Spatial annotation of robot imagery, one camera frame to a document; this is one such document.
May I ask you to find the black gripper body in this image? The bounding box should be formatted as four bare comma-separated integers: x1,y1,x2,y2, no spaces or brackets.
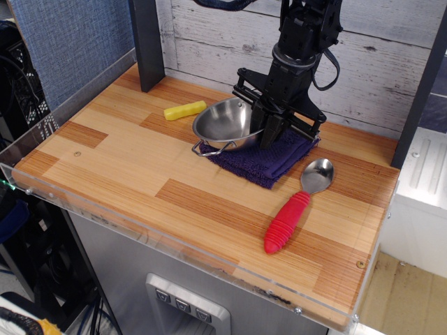
233,57,326,140

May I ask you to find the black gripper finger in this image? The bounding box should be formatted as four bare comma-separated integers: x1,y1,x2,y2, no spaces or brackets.
250,100,267,133
260,114,288,149

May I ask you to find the steel pot with two handles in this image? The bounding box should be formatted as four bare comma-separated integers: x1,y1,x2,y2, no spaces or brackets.
192,98,263,157

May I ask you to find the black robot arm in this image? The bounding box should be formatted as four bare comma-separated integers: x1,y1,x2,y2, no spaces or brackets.
233,1,343,149

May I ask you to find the folded purple cloth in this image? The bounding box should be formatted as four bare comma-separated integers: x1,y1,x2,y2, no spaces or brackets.
207,130,320,189

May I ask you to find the yellow plastic corn piece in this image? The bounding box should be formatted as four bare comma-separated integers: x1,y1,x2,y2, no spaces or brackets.
163,100,207,121

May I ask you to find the grey dispenser button panel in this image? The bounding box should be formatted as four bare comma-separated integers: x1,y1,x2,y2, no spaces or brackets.
145,273,231,334

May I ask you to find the clear acrylic edge guard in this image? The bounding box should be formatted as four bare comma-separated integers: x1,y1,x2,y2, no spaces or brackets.
1,66,397,334

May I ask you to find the black plastic crate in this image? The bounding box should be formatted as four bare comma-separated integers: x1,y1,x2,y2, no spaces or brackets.
1,20,50,140

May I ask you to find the yellow black object bottom left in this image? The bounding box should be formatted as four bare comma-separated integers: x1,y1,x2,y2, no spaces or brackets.
1,307,62,334

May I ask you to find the spoon with red handle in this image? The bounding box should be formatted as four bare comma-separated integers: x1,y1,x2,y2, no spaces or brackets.
263,158,335,254

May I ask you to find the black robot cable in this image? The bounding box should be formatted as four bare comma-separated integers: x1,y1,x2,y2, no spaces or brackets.
193,0,342,91

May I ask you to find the dark right upright post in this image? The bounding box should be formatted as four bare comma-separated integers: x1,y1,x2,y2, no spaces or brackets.
390,10,446,169

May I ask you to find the dark upright post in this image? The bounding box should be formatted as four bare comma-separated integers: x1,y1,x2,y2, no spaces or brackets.
129,0,166,92
390,10,446,169

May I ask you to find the dark left upright post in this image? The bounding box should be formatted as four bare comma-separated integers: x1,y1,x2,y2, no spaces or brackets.
129,0,166,92

